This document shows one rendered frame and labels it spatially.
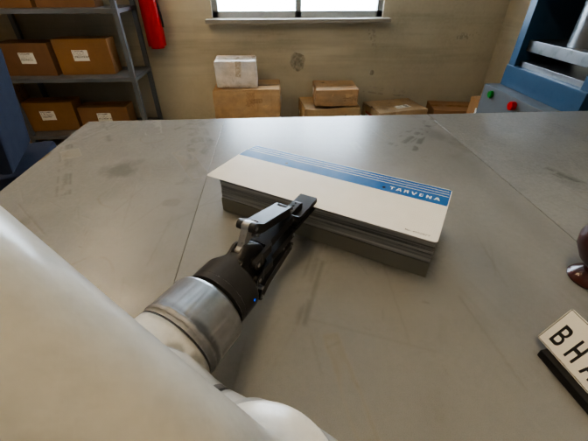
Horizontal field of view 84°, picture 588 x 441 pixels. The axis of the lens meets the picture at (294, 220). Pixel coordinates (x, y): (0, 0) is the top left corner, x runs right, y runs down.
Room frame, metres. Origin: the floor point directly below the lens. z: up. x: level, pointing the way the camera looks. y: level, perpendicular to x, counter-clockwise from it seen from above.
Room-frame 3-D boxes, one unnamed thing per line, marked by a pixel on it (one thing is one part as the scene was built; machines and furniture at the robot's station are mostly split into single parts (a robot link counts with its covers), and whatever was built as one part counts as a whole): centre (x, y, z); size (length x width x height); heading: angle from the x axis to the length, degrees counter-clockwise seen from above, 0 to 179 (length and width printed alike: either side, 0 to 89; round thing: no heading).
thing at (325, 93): (3.18, -0.38, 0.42); 0.41 x 0.36 x 0.15; 94
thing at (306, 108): (3.15, -0.33, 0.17); 0.55 x 0.41 x 0.35; 94
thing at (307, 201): (0.42, -0.01, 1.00); 0.07 x 0.03 x 0.01; 152
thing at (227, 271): (0.28, 0.07, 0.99); 0.09 x 0.07 x 0.08; 152
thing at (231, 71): (3.12, 0.50, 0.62); 0.36 x 0.29 x 0.22; 94
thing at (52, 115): (2.98, 2.16, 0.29); 0.42 x 0.18 x 0.25; 97
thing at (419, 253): (0.52, -0.06, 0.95); 0.40 x 0.13 x 0.09; 62
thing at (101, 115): (3.01, 1.70, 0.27); 0.42 x 0.18 x 0.20; 95
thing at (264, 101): (3.12, 0.42, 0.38); 0.60 x 0.40 x 0.26; 94
